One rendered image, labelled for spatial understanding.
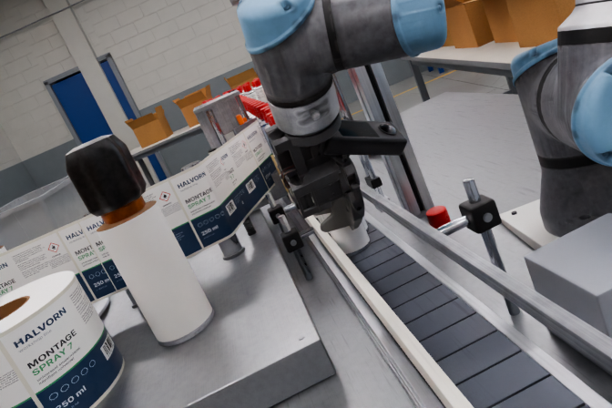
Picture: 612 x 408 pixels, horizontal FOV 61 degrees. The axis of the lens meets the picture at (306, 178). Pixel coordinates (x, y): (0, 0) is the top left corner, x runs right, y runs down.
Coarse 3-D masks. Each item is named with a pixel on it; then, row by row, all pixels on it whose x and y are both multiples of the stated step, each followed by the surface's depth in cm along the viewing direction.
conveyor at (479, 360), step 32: (352, 256) 76; (384, 256) 72; (384, 288) 64; (416, 288) 61; (416, 320) 55; (448, 320) 53; (480, 320) 51; (448, 352) 48; (480, 352) 46; (512, 352) 45; (480, 384) 43; (512, 384) 42; (544, 384) 40
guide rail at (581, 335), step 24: (408, 216) 60; (432, 240) 53; (480, 264) 44; (504, 288) 40; (528, 288) 38; (528, 312) 38; (552, 312) 35; (576, 336) 32; (600, 336) 31; (600, 360) 31
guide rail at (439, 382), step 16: (320, 224) 84; (336, 256) 70; (352, 272) 63; (368, 288) 58; (384, 304) 54; (384, 320) 51; (400, 320) 50; (400, 336) 47; (416, 352) 44; (432, 368) 42; (432, 384) 42; (448, 384) 39; (448, 400) 38; (464, 400) 37
